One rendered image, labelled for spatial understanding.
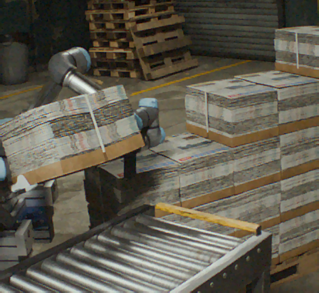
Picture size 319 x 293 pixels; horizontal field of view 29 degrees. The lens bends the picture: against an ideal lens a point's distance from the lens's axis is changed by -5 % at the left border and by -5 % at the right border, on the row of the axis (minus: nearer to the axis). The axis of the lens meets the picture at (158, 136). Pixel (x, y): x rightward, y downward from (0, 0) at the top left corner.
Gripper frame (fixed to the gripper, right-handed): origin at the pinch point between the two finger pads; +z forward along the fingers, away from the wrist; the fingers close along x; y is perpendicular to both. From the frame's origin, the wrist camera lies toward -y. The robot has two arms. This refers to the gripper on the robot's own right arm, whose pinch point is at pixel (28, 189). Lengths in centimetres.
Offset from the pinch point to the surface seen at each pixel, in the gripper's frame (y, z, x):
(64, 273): -27.1, -11.5, -18.9
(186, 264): -37, 15, -43
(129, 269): -32.4, 1.9, -32.5
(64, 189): -16, 182, 220
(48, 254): -21.7, -6.8, -7.7
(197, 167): -18, 92, 7
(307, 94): -5, 155, -22
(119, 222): -21.7, 26.5, -7.8
